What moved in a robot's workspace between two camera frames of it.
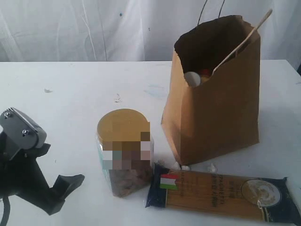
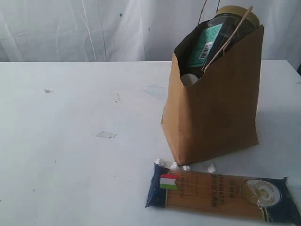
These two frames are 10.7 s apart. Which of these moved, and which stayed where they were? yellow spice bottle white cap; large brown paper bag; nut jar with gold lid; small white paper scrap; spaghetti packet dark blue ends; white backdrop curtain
Moved: yellow spice bottle white cap; nut jar with gold lid
Stayed: large brown paper bag; white backdrop curtain; small white paper scrap; spaghetti packet dark blue ends
